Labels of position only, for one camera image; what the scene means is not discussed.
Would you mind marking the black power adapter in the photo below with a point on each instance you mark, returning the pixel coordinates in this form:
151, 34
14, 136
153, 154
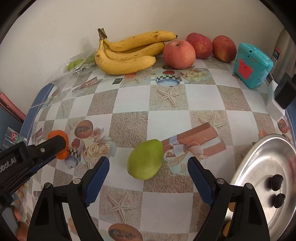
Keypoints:
285, 92

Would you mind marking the small green fruit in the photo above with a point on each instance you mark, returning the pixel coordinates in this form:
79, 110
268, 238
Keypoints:
79, 62
72, 66

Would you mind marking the glass mug with print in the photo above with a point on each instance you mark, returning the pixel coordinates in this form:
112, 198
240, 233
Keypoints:
13, 137

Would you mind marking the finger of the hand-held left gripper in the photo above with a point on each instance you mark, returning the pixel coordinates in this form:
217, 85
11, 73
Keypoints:
54, 145

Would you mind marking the teal plastic box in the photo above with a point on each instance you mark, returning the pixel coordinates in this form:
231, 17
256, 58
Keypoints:
252, 64

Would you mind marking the pink board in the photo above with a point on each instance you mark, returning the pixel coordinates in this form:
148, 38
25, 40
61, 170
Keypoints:
11, 104

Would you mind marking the checkered printed tablecloth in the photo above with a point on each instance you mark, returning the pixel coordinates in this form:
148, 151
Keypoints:
166, 208

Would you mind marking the steel thermos flask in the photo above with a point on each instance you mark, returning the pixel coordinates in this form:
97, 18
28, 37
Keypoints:
283, 53

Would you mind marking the plastic bag with green fruit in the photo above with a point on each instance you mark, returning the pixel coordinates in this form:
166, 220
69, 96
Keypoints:
67, 77

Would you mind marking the red apple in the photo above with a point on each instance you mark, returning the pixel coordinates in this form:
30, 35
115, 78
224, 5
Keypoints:
179, 54
224, 48
201, 45

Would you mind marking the round metal plate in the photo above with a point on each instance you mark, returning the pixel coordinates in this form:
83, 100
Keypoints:
254, 166

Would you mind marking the green pear-shaped fruit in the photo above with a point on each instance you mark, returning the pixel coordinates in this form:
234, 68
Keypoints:
145, 160

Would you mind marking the yellow banana bunch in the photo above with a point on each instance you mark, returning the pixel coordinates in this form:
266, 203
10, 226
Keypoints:
124, 62

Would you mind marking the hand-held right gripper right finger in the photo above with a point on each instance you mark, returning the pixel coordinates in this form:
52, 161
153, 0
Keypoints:
203, 183

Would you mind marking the large clear plastic container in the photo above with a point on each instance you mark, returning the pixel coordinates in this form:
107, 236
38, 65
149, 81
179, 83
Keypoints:
30, 185

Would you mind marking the orange tangerine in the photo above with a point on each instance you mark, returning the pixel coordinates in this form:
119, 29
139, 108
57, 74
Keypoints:
63, 154
23, 233
18, 213

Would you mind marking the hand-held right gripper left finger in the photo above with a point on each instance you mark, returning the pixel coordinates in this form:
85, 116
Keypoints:
97, 180

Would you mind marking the dark purple plum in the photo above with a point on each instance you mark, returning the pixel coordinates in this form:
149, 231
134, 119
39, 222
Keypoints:
279, 200
276, 182

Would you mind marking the white power block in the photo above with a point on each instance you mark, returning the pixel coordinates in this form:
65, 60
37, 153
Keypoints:
274, 109

